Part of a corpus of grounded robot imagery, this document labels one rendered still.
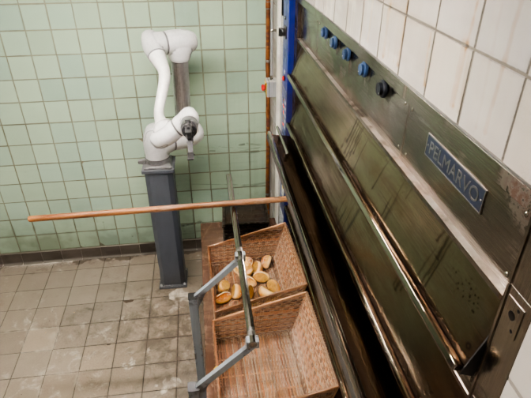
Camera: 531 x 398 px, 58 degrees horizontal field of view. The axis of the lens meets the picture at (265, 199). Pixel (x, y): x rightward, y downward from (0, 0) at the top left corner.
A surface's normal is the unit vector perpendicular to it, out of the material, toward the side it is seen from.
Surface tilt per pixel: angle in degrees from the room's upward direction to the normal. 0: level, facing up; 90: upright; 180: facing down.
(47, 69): 90
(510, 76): 90
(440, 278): 70
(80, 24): 90
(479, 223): 90
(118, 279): 0
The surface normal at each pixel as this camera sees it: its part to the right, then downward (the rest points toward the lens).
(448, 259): -0.93, -0.22
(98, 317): 0.00, -0.85
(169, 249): 0.11, 0.52
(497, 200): -0.99, 0.07
